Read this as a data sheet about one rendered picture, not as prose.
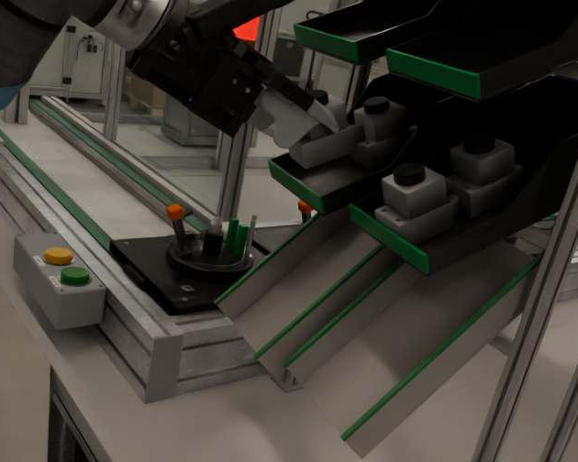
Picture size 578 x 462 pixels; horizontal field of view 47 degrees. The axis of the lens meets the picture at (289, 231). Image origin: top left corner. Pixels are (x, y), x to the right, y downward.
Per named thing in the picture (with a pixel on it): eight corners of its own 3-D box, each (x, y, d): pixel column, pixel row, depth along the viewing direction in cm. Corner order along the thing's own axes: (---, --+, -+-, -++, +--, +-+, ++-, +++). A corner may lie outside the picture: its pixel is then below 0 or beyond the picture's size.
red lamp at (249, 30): (237, 38, 112) (242, 8, 111) (222, 33, 116) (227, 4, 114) (261, 41, 116) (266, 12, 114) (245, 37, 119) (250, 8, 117)
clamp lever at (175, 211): (181, 254, 101) (171, 212, 97) (174, 248, 103) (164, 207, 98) (201, 245, 103) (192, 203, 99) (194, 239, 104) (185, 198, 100)
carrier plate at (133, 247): (176, 320, 91) (178, 307, 91) (108, 250, 108) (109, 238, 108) (308, 299, 106) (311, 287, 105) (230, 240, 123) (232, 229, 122)
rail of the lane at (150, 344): (144, 404, 87) (154, 333, 83) (-25, 182, 150) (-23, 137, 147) (181, 395, 90) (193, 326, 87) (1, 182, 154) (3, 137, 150)
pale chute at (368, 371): (361, 460, 65) (342, 439, 62) (301, 384, 76) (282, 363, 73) (563, 275, 68) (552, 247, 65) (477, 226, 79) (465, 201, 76)
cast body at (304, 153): (305, 170, 70) (294, 109, 67) (289, 157, 74) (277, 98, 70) (373, 146, 72) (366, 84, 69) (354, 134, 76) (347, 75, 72)
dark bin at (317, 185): (323, 217, 70) (310, 155, 66) (271, 177, 81) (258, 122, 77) (524, 127, 79) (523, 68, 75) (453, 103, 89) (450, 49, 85)
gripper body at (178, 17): (216, 121, 70) (117, 58, 64) (261, 52, 69) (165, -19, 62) (239, 142, 64) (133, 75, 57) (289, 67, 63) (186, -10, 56)
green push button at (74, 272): (65, 291, 92) (66, 279, 92) (55, 280, 95) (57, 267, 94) (93, 289, 95) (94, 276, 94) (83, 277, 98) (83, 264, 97)
